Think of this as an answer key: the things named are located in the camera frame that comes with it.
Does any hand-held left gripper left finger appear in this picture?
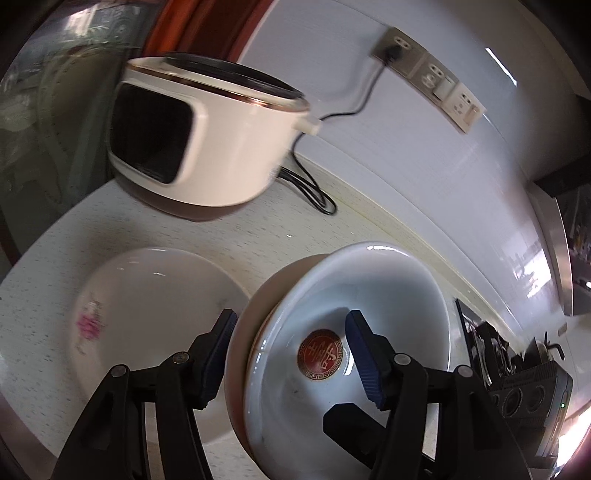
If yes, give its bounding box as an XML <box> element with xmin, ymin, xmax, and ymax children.
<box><xmin>48</xmin><ymin>308</ymin><xmax>238</xmax><ymax>480</ymax></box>

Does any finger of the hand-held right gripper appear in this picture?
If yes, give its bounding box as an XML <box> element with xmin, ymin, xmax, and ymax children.
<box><xmin>322</xmin><ymin>401</ymin><xmax>398</xmax><ymax>464</ymax></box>

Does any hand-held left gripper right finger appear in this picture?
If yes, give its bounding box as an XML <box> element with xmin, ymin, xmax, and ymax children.
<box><xmin>344</xmin><ymin>310</ymin><xmax>532</xmax><ymax>480</ymax></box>

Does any white bowl with red band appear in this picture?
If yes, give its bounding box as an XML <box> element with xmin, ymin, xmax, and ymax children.
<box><xmin>245</xmin><ymin>240</ymin><xmax>453</xmax><ymax>480</ymax></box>

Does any large floral white plate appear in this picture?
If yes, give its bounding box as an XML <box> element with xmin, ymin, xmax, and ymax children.
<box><xmin>69</xmin><ymin>247</ymin><xmax>250</xmax><ymax>444</ymax></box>

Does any dark cookware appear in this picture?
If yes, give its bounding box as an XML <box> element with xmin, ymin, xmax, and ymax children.
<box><xmin>522</xmin><ymin>330</ymin><xmax>566</xmax><ymax>370</ymax></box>

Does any black pan support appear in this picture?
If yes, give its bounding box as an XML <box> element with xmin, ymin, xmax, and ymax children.
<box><xmin>475</xmin><ymin>320</ymin><xmax>518</xmax><ymax>384</ymax></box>

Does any black glass gas stove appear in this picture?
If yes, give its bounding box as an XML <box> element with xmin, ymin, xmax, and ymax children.
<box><xmin>455</xmin><ymin>298</ymin><xmax>509</xmax><ymax>398</ymax></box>

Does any steel range hood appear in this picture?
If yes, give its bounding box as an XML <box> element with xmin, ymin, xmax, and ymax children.
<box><xmin>526</xmin><ymin>157</ymin><xmax>591</xmax><ymax>317</ymax></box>

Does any cream rice cooker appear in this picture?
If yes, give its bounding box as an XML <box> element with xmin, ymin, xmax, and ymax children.
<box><xmin>107</xmin><ymin>52</ymin><xmax>321</xmax><ymax>220</ymax></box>

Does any glass door pane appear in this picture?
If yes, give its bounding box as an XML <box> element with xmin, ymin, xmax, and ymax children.
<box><xmin>0</xmin><ymin>0</ymin><xmax>171</xmax><ymax>259</ymax></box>

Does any black power cable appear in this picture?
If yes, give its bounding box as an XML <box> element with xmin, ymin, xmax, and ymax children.
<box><xmin>272</xmin><ymin>60</ymin><xmax>398</xmax><ymax>217</ymax></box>

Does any wall socket panel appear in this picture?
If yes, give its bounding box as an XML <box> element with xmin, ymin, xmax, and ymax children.
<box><xmin>372</xmin><ymin>27</ymin><xmax>486</xmax><ymax>134</ymax></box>

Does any red wooden door frame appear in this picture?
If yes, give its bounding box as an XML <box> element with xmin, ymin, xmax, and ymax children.
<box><xmin>141</xmin><ymin>0</ymin><xmax>273</xmax><ymax>61</ymax></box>

